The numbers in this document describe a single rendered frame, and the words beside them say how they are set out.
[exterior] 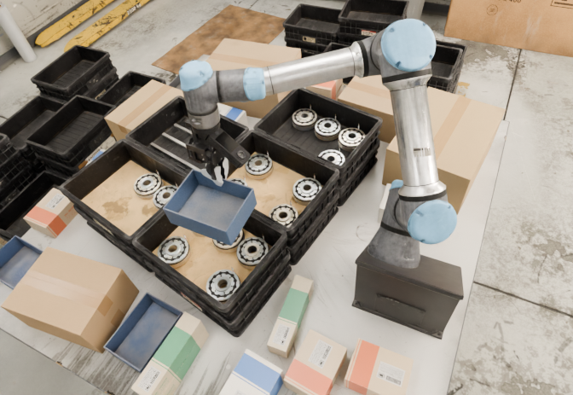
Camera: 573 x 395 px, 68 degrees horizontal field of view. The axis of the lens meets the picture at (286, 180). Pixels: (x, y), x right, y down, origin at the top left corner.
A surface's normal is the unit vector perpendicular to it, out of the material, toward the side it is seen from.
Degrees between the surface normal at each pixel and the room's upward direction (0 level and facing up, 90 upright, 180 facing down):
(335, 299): 0
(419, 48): 44
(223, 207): 1
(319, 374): 0
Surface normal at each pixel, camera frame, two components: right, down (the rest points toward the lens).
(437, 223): 0.08, 0.30
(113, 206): -0.09, -0.64
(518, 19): -0.44, 0.51
